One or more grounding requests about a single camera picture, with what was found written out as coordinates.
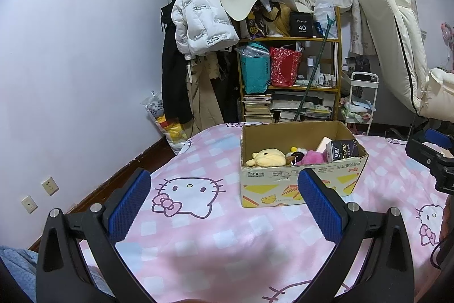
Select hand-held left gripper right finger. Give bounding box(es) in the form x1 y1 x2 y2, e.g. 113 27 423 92
297 168 416 303

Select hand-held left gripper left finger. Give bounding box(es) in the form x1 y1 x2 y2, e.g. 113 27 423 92
35 168 153 303

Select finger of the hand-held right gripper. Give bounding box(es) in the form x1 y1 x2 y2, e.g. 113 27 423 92
425 128 450 149
405 139 445 167

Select pink plush bear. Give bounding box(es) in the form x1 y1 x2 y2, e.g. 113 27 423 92
296 150 329 166

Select printed cardboard box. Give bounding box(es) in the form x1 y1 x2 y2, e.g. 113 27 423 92
240 121 369 208

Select dark tissue packet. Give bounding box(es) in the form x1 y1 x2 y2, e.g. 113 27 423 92
325 139 360 162

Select yellow plush toy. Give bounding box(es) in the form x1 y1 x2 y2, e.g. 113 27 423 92
247 149 287 168

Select person's right forearm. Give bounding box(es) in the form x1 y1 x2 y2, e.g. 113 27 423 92
439 202 454 254

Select white trolley cart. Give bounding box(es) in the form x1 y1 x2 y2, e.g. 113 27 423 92
340 72 380 135

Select folded pastel cloths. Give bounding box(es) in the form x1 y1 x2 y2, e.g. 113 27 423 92
340 99 373 122

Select pink checked cat bedsheet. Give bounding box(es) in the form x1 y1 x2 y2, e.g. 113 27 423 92
76 122 454 303

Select stack of books and papers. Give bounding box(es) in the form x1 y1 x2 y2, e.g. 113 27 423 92
271 92 334 122

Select clear plastic bag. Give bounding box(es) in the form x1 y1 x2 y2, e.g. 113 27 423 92
143 92 188 152

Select cream padded mattress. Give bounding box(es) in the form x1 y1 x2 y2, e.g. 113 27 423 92
358 0 454 121

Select row of small bottles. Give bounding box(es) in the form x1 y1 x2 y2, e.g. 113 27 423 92
305 56 337 88

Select light blue blanket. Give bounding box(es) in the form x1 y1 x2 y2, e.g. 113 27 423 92
0 245 39 303

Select green pole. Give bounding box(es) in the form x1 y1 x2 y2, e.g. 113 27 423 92
293 14 337 122

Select beige coat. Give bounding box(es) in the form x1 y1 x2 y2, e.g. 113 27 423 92
186 55 226 131

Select black coat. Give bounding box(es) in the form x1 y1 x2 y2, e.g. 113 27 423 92
161 0 194 124

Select red patterned gift bag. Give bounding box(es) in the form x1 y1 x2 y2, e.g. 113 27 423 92
269 47 303 88

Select teal tote bag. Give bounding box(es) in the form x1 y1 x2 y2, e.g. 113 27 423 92
237 42 270 94

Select white plastic bag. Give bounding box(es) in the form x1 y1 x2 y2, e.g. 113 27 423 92
308 0 336 39

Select black cardboard box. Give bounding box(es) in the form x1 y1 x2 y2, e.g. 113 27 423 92
289 11 315 38

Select yellow wooden shelf rack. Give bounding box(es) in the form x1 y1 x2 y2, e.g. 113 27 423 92
236 7 343 122

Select yellow fabric bag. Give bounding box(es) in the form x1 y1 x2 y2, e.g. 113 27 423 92
264 1 291 37

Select black patterned bag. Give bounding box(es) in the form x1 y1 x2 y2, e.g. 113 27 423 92
247 1 266 39

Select white puffer jacket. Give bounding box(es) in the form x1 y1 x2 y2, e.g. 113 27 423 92
171 0 240 60

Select cream foam mat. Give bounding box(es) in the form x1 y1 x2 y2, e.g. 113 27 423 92
217 0 313 21

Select white wall socket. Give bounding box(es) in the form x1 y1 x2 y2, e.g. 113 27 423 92
20 195 38 214
41 176 59 196

